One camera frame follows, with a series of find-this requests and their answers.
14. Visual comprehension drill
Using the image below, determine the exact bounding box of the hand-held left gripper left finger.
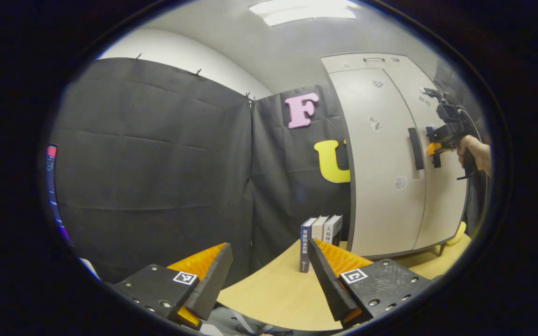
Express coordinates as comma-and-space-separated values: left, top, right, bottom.
110, 242, 234, 330

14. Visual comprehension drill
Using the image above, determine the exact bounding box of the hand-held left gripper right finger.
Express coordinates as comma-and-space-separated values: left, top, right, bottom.
307, 238, 433, 327

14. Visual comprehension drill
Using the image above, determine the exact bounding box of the cube-sticker grey cabinet door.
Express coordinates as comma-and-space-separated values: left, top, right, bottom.
383, 65, 468, 251

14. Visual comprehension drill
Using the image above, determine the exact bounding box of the checker-sticker grey cabinet door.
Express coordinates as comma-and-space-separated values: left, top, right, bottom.
329, 68, 426, 258

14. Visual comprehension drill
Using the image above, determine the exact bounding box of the grey double-door shoe cabinet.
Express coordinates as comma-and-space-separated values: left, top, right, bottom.
320, 53, 473, 260

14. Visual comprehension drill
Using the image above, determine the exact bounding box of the grey cabinet drawer front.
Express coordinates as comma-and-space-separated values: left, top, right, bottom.
320, 53, 412, 74

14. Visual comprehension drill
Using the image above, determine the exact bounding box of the blue book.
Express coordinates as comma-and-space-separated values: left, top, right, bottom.
299, 217, 318, 273

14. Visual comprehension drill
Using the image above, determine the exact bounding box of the person's grey clothing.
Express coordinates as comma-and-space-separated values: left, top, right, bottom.
194, 303, 297, 336

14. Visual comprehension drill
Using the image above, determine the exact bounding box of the white book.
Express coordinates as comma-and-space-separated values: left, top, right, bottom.
323, 215, 344, 247

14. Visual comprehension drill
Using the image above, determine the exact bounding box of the beige book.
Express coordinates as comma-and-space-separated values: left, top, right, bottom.
311, 215, 330, 243

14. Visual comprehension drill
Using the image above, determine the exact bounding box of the dark screen with coloured lights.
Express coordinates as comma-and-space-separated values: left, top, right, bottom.
45, 144, 73, 245

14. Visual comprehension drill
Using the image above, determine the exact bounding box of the ceiling light panel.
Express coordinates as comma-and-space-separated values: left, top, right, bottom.
249, 0, 361, 27

